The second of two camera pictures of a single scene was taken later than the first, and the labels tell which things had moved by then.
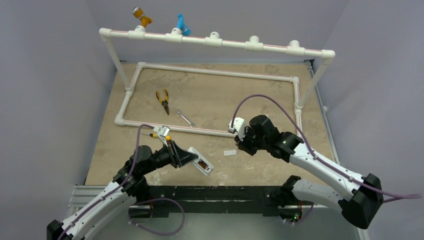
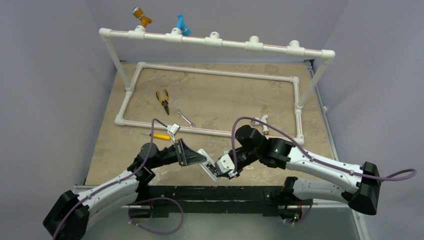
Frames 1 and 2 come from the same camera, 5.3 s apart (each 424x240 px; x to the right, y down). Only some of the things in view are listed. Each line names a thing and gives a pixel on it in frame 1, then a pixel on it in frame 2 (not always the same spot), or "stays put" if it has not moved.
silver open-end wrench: (191, 123) stays put
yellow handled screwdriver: (156, 135) stays put
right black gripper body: (244, 140) -> (216, 168)
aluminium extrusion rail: (80, 196) stays put
